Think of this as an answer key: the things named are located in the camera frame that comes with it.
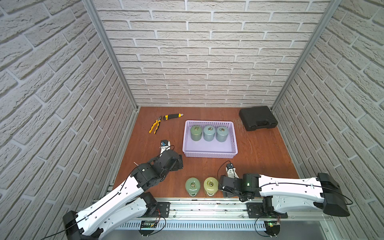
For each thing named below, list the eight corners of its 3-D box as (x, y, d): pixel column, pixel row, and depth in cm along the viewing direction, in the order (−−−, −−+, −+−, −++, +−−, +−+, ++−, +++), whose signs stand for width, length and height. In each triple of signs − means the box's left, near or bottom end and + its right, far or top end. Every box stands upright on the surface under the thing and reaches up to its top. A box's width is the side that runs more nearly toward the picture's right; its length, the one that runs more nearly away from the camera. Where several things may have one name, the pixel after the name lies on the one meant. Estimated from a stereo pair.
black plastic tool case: (246, 132, 107) (248, 127, 102) (238, 113, 119) (240, 108, 114) (276, 128, 109) (279, 124, 105) (265, 110, 121) (268, 105, 117)
